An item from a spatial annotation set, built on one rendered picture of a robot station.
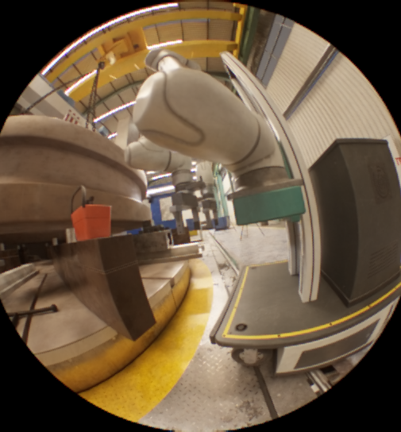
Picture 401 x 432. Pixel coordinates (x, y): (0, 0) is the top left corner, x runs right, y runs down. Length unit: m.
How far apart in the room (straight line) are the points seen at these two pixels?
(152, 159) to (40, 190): 0.91
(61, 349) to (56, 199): 0.90
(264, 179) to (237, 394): 0.76
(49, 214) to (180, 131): 1.04
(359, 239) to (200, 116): 0.48
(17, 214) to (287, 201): 1.31
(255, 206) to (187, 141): 0.18
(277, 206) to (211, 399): 0.73
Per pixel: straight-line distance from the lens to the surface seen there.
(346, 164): 0.46
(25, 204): 1.16
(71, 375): 0.84
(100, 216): 0.56
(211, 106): 0.20
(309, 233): 0.48
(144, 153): 0.49
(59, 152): 1.47
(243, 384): 0.72
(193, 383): 0.75
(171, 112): 0.19
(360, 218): 0.46
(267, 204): 0.28
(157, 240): 1.53
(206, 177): 0.79
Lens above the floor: 0.68
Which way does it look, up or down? 4 degrees up
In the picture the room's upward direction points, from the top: 10 degrees counter-clockwise
